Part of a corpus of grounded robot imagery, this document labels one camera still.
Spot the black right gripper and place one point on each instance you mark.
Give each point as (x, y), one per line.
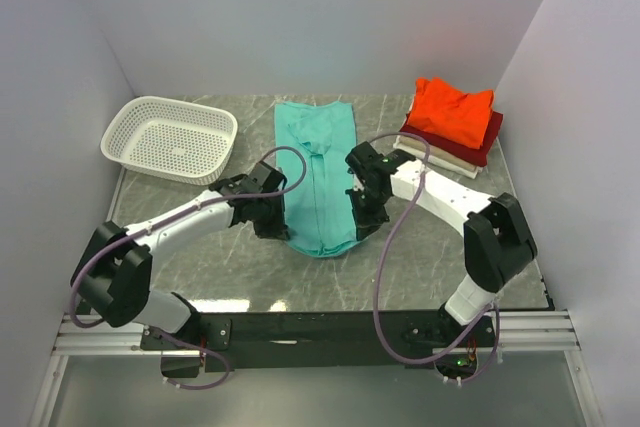
(365, 224)

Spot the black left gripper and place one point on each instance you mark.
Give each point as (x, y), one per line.
(277, 229)

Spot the teal t-shirt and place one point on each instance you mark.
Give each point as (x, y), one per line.
(314, 143)

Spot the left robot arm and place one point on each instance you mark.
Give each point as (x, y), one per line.
(115, 271)

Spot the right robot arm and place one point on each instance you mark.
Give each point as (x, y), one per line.
(497, 241)

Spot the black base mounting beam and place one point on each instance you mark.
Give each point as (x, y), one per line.
(254, 340)

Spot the folded white t-shirt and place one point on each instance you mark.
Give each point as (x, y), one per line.
(450, 164)

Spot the folded dark red t-shirt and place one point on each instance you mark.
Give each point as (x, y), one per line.
(477, 157)

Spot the folded orange t-shirt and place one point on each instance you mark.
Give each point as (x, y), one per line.
(441, 109)

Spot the white perforated plastic basket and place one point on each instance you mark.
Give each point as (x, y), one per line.
(171, 139)

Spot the aluminium extrusion rail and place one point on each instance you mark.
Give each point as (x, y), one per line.
(521, 331)

